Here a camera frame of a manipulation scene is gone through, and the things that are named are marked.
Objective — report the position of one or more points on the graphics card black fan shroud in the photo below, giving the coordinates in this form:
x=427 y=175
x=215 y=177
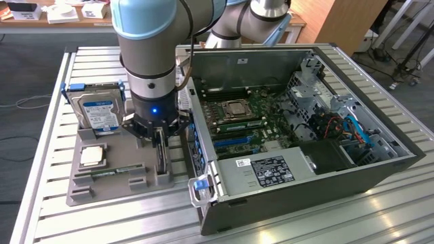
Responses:
x=162 y=158

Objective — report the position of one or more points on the small white device box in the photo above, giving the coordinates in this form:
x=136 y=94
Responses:
x=367 y=40

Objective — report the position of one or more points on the wooden cabinet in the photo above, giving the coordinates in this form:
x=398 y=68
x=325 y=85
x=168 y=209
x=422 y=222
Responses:
x=339 y=25

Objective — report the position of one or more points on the blue expansion slot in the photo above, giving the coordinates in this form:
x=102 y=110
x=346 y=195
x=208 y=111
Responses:
x=234 y=141

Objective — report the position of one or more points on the silver chipset heatsink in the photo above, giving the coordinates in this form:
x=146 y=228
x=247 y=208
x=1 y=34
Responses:
x=274 y=146

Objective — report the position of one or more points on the open black PC case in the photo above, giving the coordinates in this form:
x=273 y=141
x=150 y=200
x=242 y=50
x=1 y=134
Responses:
x=287 y=203

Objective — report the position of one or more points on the green motherboard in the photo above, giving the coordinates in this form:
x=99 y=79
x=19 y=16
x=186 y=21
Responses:
x=274 y=119

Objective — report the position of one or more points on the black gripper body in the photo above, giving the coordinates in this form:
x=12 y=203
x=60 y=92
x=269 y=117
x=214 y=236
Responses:
x=154 y=109

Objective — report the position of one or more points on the white labelled cardboard box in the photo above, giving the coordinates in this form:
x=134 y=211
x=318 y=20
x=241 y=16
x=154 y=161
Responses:
x=95 y=11

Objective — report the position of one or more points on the hard disk in blue caddy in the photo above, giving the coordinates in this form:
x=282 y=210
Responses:
x=98 y=111

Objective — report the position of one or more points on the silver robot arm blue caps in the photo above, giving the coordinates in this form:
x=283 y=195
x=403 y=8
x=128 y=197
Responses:
x=148 y=50

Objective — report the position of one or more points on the wooden desk white frame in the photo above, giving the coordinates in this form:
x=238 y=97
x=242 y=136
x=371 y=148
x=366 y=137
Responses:
x=299 y=21
x=34 y=23

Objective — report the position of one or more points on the white box with black lid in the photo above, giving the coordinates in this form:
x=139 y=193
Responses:
x=26 y=14

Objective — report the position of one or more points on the grey power supply unit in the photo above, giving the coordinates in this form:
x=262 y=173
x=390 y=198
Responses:
x=237 y=178

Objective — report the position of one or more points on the blue case release latch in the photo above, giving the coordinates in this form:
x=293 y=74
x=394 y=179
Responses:
x=199 y=184

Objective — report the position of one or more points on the black stand with casters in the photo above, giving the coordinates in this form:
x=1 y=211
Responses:
x=405 y=67

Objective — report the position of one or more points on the silver CPU chip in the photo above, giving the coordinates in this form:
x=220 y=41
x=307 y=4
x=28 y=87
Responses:
x=91 y=155

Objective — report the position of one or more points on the white round roll on box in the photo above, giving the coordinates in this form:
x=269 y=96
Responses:
x=63 y=14

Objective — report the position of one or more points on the grey parts rack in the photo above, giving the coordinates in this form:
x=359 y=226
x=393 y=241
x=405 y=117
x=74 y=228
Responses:
x=126 y=157

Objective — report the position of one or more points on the white frame table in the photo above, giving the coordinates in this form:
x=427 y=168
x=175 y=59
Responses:
x=413 y=25

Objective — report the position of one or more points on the CPU socket with metal frame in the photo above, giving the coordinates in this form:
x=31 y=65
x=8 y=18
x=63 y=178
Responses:
x=239 y=109

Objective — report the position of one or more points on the red book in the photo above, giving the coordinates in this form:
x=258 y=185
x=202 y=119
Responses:
x=4 y=14

